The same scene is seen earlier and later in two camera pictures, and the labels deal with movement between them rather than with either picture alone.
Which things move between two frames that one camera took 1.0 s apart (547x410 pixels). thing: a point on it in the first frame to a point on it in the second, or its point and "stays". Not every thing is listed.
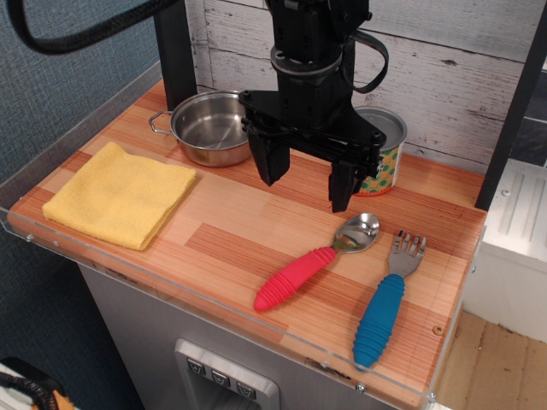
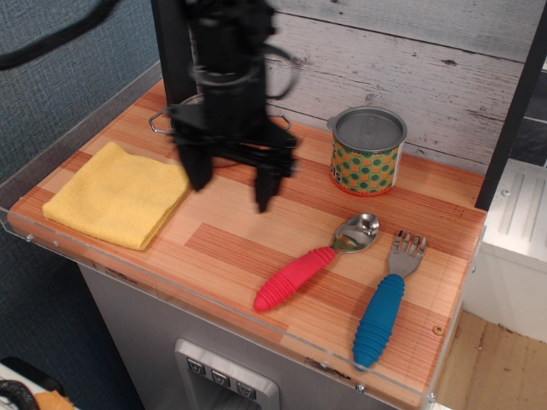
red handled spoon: [354, 234] stays
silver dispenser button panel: [212, 381] stays
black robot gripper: [314, 112] to [232, 122]
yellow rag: [118, 198] stays
